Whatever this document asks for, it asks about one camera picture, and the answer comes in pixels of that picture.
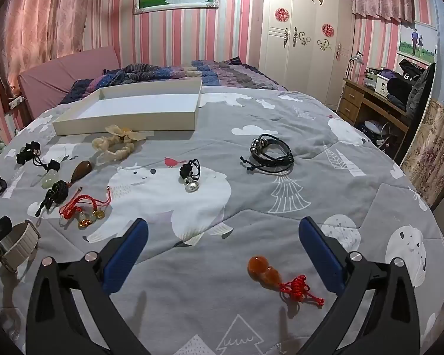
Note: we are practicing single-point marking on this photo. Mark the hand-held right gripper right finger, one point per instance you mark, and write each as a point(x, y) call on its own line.
point(322, 259)

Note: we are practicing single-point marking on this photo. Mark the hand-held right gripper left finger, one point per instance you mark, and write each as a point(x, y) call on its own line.
point(127, 255)

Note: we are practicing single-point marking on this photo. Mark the beige woven watch band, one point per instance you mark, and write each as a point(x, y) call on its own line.
point(20, 246)

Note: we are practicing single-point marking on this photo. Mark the orange gourd pendant red knot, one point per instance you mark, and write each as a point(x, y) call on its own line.
point(266, 270)

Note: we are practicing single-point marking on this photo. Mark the brown teardrop pendant black knot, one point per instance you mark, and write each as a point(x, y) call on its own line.
point(82, 170)

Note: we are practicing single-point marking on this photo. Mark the cream fabric scrunchie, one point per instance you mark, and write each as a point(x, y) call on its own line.
point(114, 148)

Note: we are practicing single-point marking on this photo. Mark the white shallow cardboard box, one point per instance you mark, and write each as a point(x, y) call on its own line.
point(140, 109)

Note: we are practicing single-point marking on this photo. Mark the black knot charm silver bead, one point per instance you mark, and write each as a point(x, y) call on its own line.
point(26, 153)

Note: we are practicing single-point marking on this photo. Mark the grey printed blanket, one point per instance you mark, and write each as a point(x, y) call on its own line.
point(214, 148)

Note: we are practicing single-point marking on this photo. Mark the floral fabric panel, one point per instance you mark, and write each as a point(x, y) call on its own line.
point(433, 144)

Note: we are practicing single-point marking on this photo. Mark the wooden desk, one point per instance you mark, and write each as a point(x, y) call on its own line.
point(359, 100)

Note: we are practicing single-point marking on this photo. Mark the pink padded headboard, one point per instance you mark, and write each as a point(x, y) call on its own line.
point(59, 74)

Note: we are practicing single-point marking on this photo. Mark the white storage box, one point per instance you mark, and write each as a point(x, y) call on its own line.
point(383, 84)

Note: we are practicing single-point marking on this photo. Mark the striped purple quilt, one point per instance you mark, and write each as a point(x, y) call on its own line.
point(162, 72)

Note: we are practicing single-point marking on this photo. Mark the black jacket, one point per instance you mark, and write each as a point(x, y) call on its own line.
point(410, 85)

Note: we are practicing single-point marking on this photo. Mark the desk lamp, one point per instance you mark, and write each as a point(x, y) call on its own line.
point(356, 61)

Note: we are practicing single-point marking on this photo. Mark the pink window curtain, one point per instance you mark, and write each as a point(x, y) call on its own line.
point(40, 26)

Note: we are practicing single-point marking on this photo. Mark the white wardrobe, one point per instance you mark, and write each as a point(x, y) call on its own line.
point(303, 51)

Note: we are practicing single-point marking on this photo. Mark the couple photo poster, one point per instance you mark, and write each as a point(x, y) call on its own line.
point(416, 42)

